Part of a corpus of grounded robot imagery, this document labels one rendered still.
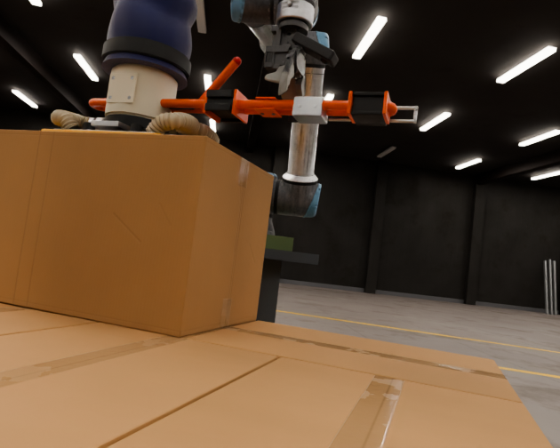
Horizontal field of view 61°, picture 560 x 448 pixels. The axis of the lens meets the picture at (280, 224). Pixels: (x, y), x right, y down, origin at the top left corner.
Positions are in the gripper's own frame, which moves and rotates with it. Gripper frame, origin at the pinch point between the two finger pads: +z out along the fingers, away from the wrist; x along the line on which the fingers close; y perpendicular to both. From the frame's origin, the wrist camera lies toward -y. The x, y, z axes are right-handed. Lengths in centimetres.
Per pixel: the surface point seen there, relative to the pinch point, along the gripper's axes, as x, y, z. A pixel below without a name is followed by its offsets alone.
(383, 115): 4.7, -22.1, 3.1
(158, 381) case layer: 49, -4, 53
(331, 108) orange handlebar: 4.0, -10.4, 1.4
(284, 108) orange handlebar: 3.5, 0.5, 1.5
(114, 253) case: 21, 28, 39
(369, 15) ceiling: -481, 79, -291
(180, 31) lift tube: 3.8, 31.1, -18.3
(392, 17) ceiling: -488, 50, -291
